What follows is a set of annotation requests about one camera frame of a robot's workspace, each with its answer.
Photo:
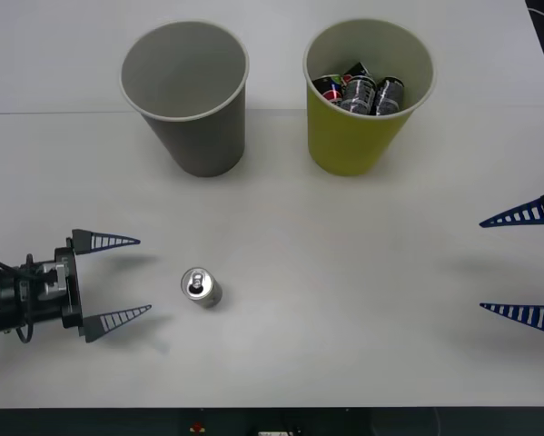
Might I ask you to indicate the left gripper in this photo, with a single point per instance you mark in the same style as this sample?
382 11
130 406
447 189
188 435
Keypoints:
72 290

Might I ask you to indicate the silver drink can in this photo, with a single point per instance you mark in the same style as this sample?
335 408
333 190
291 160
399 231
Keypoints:
202 288

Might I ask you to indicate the black white patterned can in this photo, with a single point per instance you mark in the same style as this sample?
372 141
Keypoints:
359 94
388 96

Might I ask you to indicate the yellow-green plastic bin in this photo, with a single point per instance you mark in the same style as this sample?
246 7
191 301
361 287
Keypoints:
344 141

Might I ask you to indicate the dark blue red can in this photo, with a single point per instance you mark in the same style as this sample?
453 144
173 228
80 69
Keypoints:
328 89

